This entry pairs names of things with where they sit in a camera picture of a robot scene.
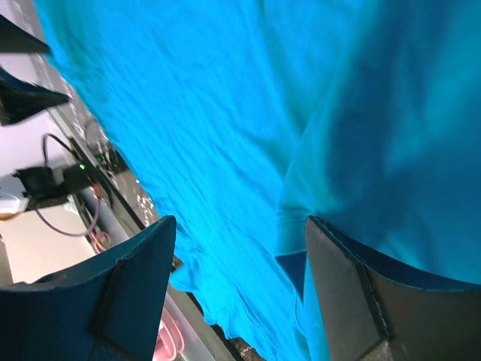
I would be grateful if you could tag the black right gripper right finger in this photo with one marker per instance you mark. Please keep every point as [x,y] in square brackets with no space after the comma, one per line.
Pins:
[376,308]

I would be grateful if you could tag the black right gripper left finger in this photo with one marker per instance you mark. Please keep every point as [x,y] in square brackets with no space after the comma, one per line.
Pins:
[107,307]

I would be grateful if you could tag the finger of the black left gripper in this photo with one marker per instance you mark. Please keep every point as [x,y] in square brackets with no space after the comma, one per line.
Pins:
[21,100]
[13,39]

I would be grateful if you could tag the bright blue t shirt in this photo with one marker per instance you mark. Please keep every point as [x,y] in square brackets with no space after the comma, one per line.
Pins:
[244,118]

